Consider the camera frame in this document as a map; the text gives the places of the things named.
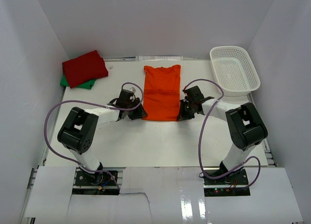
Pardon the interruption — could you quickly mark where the green folded t shirt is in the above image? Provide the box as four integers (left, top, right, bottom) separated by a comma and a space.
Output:
60, 75, 96, 90

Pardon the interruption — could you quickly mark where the red folded t shirt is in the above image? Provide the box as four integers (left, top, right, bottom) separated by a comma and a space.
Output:
62, 50, 109, 88

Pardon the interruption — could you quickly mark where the paper strip at back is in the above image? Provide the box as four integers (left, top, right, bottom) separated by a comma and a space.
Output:
136, 56, 183, 61

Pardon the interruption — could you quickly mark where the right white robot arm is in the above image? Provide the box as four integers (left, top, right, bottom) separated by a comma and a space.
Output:
177, 86, 268, 185

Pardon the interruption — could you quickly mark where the orange t shirt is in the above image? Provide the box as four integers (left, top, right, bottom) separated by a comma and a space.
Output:
143, 65, 181, 121

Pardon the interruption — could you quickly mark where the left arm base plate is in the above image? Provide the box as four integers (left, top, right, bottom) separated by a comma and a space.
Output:
72, 169, 122, 195

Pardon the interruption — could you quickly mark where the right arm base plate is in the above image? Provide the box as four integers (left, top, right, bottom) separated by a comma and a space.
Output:
199, 168, 251, 197

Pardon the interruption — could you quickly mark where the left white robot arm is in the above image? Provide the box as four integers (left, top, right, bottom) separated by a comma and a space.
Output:
57, 89, 148, 185

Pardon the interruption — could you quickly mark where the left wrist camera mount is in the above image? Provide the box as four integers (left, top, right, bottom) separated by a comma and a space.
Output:
128, 87, 136, 100

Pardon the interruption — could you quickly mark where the white paper sheet front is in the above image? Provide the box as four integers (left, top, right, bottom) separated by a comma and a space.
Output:
24, 167, 303, 224

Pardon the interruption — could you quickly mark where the white perforated plastic basket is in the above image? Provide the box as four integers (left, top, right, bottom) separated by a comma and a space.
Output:
209, 46, 260, 97

